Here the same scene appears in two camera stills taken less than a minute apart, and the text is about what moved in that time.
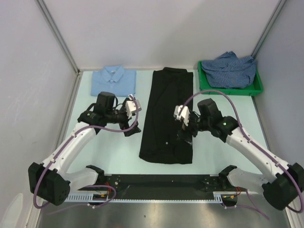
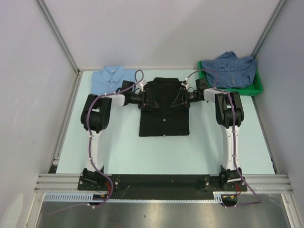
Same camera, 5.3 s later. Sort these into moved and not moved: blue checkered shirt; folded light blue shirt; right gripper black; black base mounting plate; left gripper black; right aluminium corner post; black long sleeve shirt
Moved: black long sleeve shirt; left gripper black; right gripper black
Not moved: black base mounting plate; folded light blue shirt; blue checkered shirt; right aluminium corner post
